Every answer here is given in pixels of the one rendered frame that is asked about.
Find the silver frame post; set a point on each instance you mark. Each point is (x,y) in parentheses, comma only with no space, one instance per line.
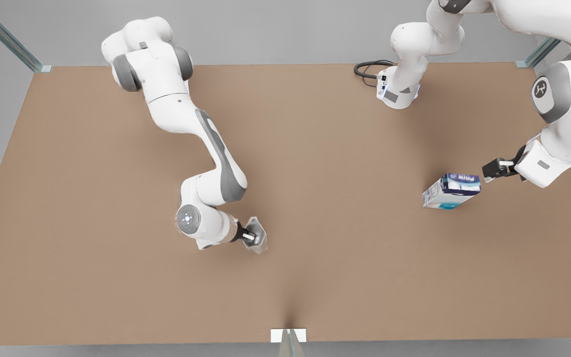
(538,53)
(289,339)
(5,37)

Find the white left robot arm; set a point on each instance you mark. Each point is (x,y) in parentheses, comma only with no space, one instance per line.
(568,94)

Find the blue and white carton box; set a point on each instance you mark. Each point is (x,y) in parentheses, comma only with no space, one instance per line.
(451,192)

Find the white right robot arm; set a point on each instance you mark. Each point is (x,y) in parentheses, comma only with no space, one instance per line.
(176,99)

